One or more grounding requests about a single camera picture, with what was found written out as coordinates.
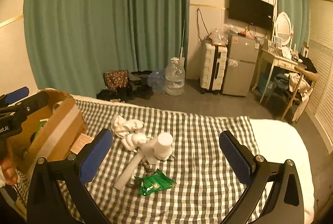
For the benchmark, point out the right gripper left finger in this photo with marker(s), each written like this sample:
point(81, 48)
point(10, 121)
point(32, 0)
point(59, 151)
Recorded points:
point(45, 199)

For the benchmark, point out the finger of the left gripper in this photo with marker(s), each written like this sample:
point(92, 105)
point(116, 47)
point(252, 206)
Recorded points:
point(30, 105)
point(13, 97)

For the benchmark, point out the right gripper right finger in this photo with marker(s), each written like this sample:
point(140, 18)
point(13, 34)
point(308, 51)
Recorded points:
point(285, 201)

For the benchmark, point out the white cloth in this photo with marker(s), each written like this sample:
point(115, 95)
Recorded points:
point(131, 133)

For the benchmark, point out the green snack packet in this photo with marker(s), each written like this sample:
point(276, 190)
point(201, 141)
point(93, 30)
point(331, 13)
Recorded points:
point(158, 181)

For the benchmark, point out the small white cap bottle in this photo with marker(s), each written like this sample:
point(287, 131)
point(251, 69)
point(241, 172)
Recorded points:
point(163, 149)

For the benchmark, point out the white tape roll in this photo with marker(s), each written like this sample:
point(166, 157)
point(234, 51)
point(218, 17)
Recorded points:
point(56, 106)

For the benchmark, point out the person's left hand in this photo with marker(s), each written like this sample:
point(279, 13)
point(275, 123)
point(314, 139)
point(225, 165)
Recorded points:
point(8, 169)

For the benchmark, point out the brown cardboard box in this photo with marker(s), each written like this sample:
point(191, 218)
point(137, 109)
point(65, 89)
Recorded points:
point(55, 139)

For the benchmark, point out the green checkered cloth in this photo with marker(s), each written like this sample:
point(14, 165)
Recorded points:
point(169, 161)

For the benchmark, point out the brown patterned bag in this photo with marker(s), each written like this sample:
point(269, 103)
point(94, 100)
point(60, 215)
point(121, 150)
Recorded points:
point(116, 79)

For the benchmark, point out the large green curtain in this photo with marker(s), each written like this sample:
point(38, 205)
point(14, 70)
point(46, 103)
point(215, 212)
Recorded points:
point(71, 43)

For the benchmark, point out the black clothes pile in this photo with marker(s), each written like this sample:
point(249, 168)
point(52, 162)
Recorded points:
point(134, 89)

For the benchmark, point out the wooden chair with clothes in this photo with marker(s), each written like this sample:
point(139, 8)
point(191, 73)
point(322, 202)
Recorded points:
point(295, 88)

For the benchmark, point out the crushed blue water jug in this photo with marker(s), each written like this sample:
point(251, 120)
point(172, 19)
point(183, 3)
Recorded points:
point(156, 80)

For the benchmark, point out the white dressing table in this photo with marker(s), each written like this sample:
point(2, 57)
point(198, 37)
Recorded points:
point(266, 57)

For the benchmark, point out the large clear water jug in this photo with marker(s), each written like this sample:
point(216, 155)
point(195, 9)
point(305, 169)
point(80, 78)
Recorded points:
point(174, 77)

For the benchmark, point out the silver mini fridge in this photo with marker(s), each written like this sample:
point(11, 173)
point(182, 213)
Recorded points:
point(242, 53)

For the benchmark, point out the white hard suitcase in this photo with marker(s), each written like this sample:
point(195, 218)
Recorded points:
point(213, 68)

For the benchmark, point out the oval white vanity mirror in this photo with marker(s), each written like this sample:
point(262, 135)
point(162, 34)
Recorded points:
point(283, 29)

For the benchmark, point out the black wall television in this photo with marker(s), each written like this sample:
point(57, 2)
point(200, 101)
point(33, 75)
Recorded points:
point(254, 12)

